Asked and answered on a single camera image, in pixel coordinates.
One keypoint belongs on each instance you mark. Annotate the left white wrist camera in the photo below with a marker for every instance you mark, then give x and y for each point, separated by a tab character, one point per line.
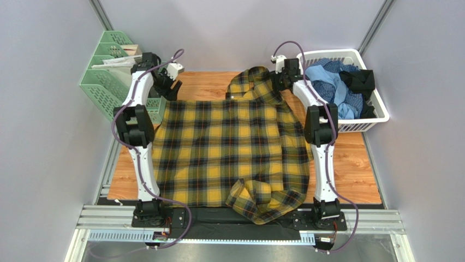
174	70

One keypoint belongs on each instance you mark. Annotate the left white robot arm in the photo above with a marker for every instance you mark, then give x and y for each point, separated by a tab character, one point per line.
133	128

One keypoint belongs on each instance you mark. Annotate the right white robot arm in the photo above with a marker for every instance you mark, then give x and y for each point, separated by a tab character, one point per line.
320	132

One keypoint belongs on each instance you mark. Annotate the blue checked shirt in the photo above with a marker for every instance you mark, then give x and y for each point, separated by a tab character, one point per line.
337	67

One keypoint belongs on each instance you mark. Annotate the papers in organizer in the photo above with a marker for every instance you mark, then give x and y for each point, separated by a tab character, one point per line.
114	55

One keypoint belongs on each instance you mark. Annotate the aluminium rail frame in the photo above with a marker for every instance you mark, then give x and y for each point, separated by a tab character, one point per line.
105	223

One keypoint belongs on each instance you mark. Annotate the light blue shirt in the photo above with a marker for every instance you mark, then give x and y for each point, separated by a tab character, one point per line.
330	88

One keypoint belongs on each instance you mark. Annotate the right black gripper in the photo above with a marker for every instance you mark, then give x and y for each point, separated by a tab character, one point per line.
278	81

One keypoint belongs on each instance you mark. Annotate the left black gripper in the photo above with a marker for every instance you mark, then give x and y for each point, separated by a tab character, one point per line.
171	94

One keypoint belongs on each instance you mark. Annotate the green file organizer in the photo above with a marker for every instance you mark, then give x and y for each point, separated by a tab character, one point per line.
109	87

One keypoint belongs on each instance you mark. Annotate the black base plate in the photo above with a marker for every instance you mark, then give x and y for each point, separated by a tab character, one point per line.
223	223

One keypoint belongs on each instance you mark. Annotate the yellow plaid long sleeve shirt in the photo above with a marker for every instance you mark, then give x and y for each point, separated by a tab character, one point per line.
247	151

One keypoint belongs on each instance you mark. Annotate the black garment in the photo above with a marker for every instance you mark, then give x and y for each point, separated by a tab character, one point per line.
361	82

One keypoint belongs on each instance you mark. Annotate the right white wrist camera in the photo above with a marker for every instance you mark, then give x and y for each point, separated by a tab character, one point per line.
278	61

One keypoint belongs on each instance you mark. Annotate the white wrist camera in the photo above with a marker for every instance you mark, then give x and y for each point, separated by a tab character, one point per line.
278	61
174	70

